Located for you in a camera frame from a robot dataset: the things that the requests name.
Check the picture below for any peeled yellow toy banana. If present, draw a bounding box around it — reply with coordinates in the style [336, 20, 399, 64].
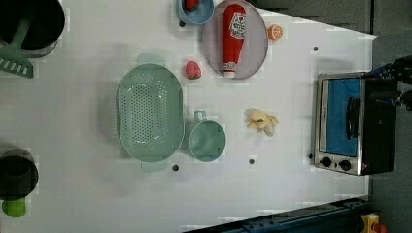
[246, 108, 280, 137]

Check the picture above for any green mug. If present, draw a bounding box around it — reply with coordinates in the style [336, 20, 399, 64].
[184, 110, 226, 162]

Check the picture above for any red toy strawberry on table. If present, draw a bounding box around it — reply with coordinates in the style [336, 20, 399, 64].
[186, 61, 202, 80]

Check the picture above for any green oval colander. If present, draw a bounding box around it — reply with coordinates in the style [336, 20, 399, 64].
[117, 53, 185, 173]

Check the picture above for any grey round plate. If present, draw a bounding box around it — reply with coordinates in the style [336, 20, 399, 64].
[203, 0, 268, 80]

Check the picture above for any blue bowl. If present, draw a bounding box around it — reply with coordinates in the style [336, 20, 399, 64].
[177, 0, 215, 27]

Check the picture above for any red plush ketchup bottle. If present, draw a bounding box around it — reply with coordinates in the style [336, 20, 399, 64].
[222, 4, 247, 79]

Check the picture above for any orange slice toy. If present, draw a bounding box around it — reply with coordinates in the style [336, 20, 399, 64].
[267, 24, 283, 41]

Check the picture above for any red strawberry in bowl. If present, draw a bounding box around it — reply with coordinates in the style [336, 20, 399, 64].
[185, 0, 199, 12]

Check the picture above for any silver black toaster oven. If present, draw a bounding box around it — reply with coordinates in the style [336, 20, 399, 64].
[314, 73, 397, 176]

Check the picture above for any large black pot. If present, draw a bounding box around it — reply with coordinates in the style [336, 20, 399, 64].
[0, 0, 65, 58]

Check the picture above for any yellow red emergency button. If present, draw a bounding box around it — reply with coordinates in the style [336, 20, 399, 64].
[361, 214, 388, 233]

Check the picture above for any small black cup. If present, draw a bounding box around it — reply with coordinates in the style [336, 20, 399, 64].
[0, 149, 39, 201]

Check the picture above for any green slotted spatula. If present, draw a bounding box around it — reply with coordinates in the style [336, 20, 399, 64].
[0, 17, 34, 79]

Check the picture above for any lime green toy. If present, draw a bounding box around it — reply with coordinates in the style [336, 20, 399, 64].
[2, 198, 26, 218]

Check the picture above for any blue metal frame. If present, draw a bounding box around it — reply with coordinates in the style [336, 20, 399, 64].
[185, 198, 371, 233]

